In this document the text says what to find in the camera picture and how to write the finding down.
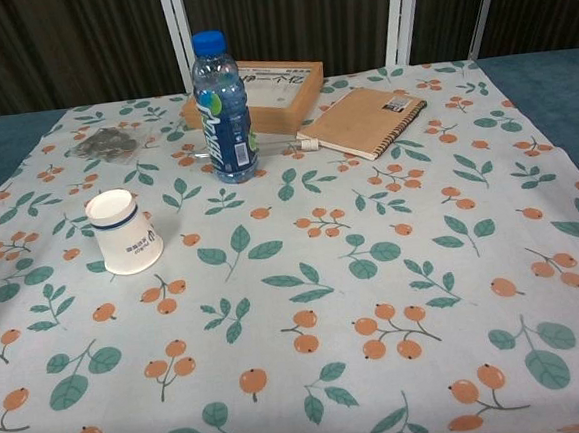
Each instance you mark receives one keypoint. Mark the floral fruit-print tablecloth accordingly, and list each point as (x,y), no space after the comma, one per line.
(305,285)

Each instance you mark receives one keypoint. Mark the white metal partition post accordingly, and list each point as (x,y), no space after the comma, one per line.
(399,14)
(177,35)
(481,6)

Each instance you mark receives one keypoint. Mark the blue-capped plastic drink bottle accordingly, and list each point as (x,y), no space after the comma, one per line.
(225,116)

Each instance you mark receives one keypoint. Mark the wooden picture frame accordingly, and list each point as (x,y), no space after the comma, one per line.
(280,102)

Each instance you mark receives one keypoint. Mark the clear glass tube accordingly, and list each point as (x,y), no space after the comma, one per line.
(276,143)

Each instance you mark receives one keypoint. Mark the clear bag of dark pieces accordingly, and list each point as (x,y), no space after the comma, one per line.
(108,143)

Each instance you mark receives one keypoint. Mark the white paper cup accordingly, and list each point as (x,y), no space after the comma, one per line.
(128,239)

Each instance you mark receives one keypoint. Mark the brown spiral notebook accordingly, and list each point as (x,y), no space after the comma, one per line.
(362,120)

